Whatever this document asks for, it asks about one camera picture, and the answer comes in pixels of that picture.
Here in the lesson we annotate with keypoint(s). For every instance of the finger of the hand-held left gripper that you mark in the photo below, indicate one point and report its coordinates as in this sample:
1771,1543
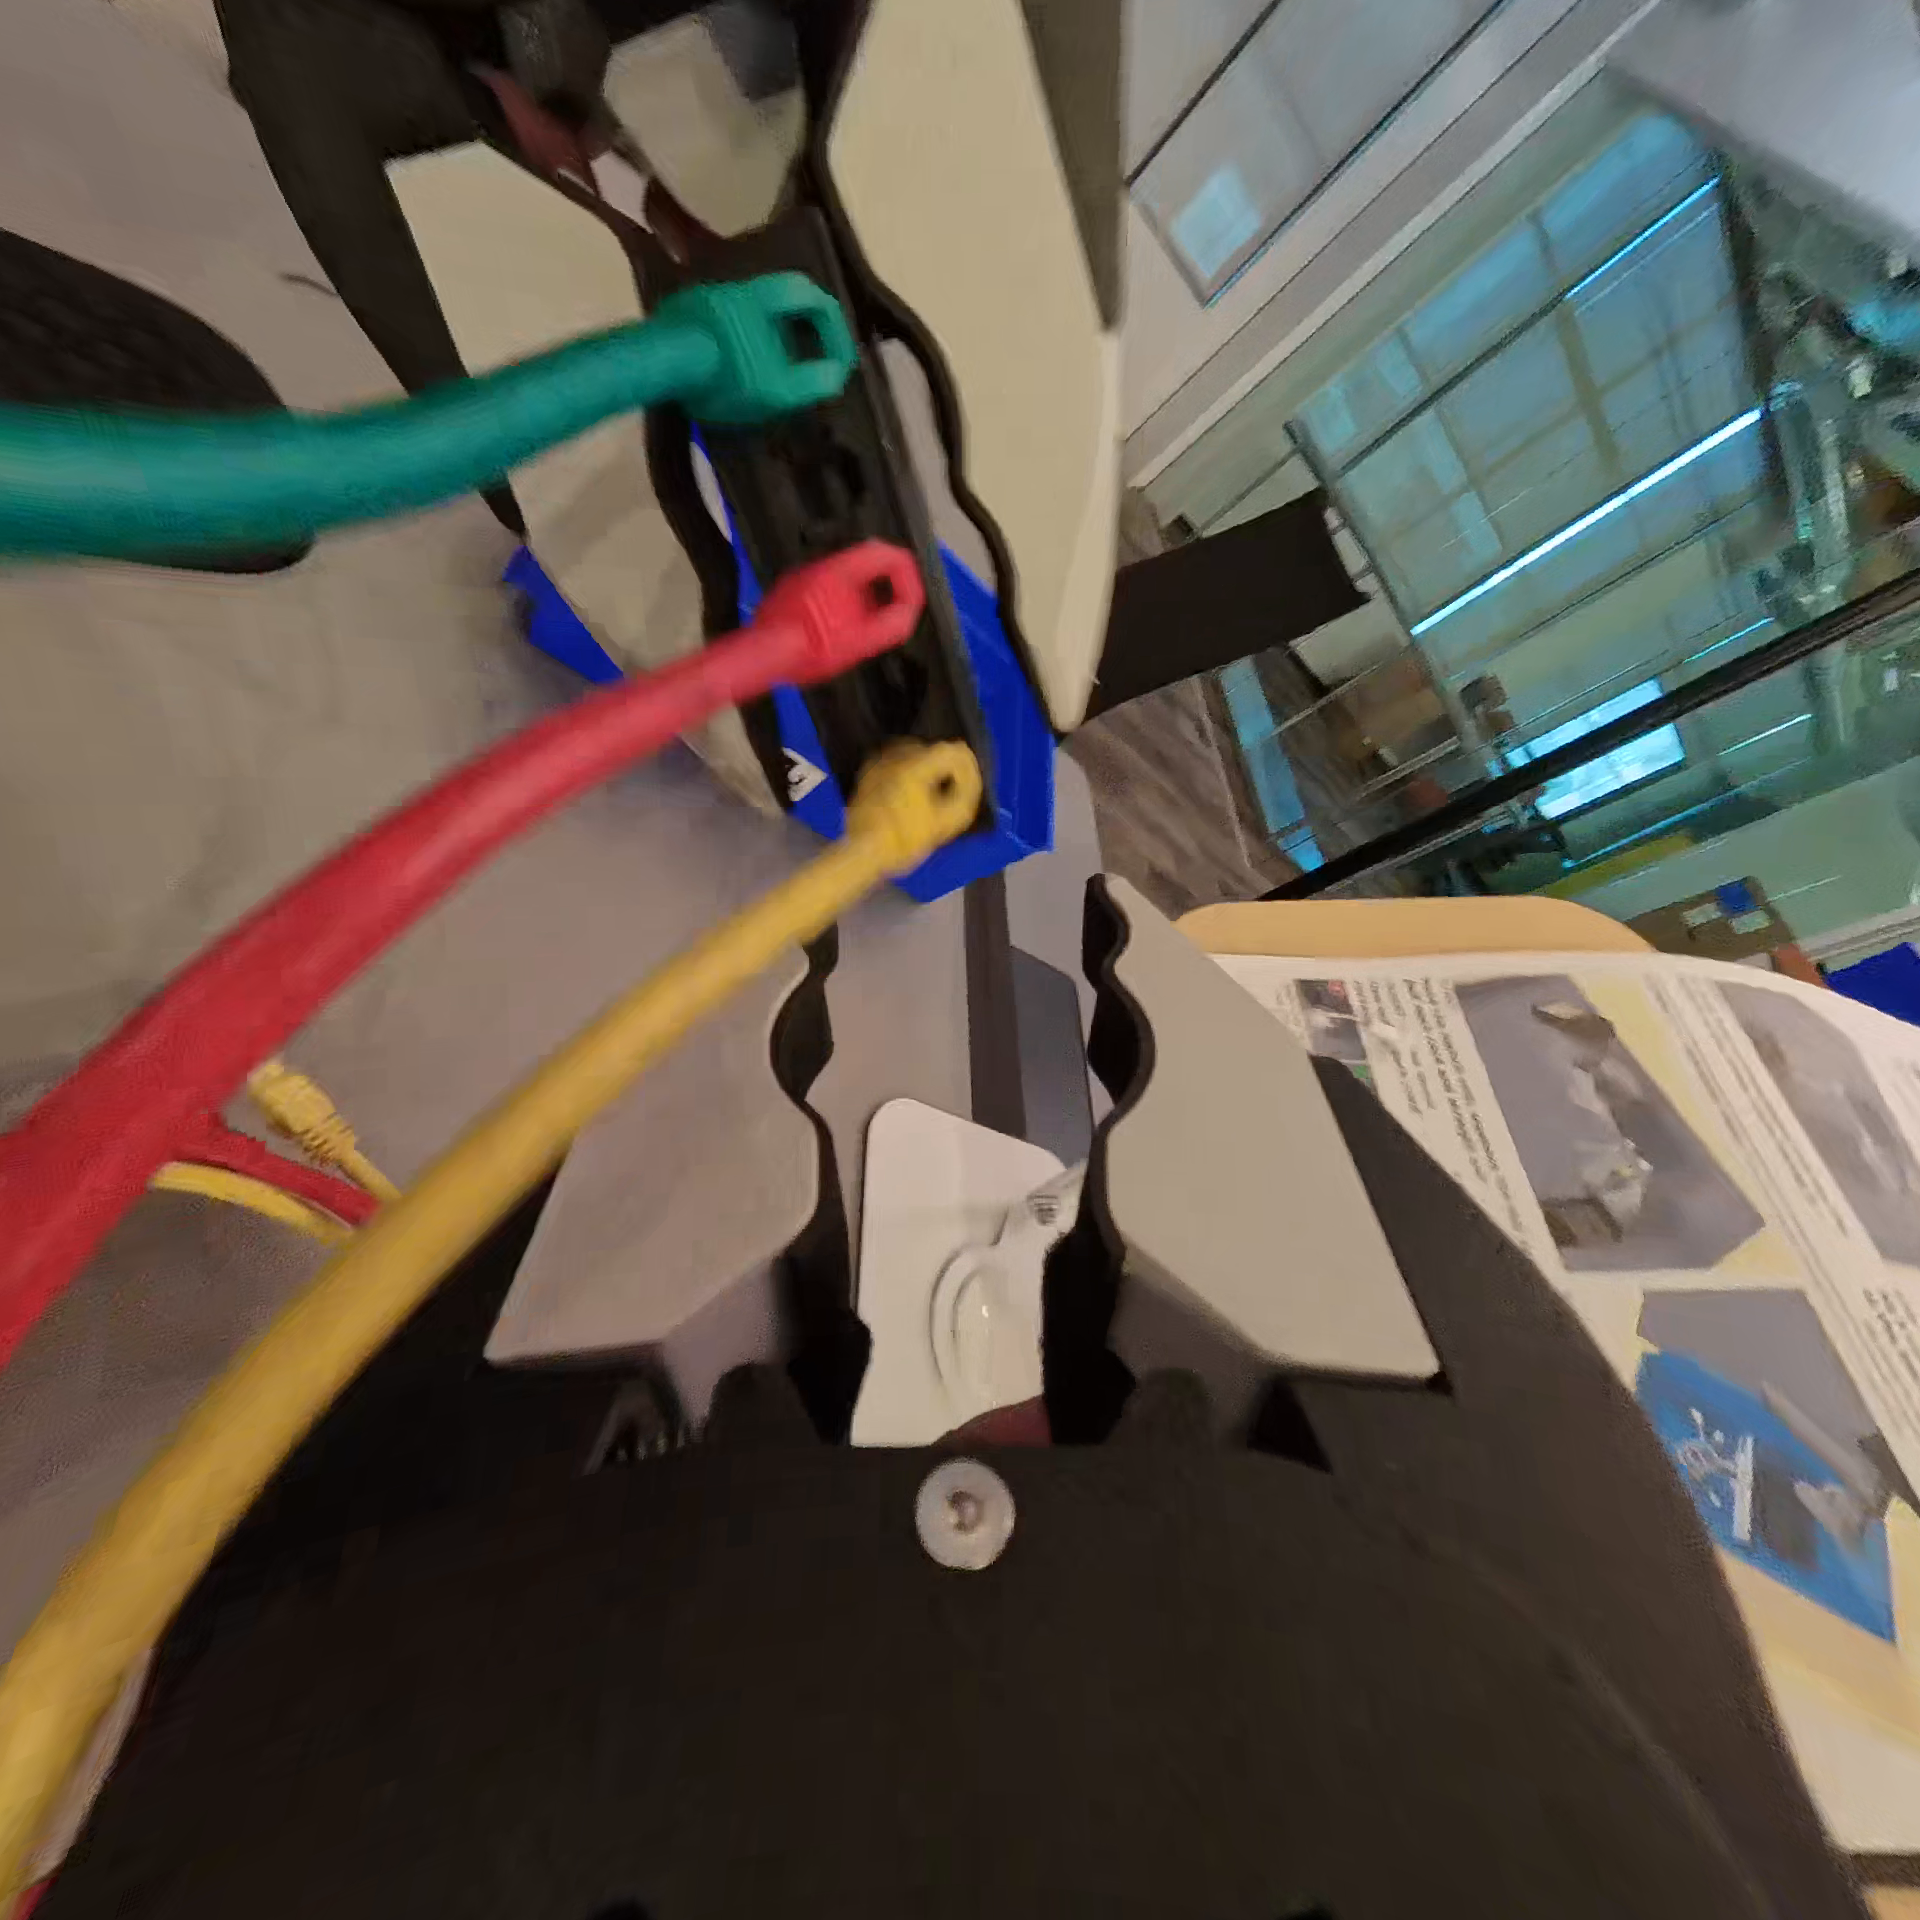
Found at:
992,226
510,256

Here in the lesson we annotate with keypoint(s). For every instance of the blue plastic bin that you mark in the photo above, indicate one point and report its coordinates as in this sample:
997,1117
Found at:
997,706

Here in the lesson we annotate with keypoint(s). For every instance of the laminated instruction sheet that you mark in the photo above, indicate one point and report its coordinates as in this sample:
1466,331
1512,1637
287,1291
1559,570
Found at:
1648,1140

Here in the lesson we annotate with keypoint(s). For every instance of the black network switch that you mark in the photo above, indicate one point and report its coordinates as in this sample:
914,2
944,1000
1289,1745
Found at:
841,496

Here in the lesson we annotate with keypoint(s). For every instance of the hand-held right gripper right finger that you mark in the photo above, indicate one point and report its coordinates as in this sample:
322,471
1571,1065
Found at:
1245,1199

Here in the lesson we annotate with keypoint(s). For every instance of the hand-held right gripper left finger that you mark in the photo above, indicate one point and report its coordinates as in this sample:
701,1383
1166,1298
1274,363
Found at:
674,1245

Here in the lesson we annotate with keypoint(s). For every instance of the white mounting plate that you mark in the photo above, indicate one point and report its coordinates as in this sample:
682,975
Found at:
931,1199

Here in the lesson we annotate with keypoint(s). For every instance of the wooden instruction board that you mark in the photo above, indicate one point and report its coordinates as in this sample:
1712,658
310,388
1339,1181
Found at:
1351,924

